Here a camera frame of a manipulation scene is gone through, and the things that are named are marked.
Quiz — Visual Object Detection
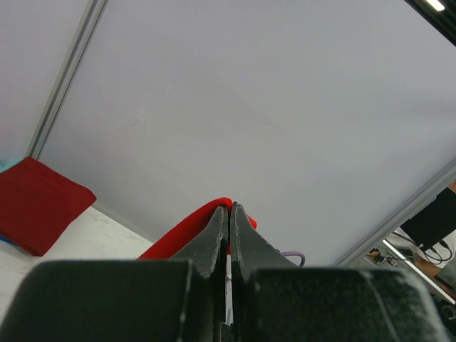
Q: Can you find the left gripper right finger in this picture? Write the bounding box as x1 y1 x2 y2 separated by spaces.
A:
229 202 298 281

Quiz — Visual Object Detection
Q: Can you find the black computer monitor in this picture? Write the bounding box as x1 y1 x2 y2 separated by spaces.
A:
400 188 455 251

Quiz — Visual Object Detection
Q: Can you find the left aluminium frame post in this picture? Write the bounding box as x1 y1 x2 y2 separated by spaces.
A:
26 0 109 159

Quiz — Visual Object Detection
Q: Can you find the right aluminium frame post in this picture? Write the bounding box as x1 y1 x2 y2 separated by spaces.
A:
333 159 455 266

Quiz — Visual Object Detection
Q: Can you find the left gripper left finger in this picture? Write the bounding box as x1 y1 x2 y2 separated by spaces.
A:
174 206 228 280

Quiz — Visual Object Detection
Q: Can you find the bright red t shirt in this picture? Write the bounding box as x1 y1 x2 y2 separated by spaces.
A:
137 197 258 261

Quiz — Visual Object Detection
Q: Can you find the teal t shirt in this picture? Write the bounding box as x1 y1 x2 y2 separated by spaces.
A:
0 157 23 172

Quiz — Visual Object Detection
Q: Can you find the aluminium frame post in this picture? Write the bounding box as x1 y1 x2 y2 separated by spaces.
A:
333 159 455 266
26 0 109 159

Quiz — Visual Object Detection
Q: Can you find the folded dark red t shirt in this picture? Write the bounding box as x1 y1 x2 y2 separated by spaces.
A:
1 157 96 257

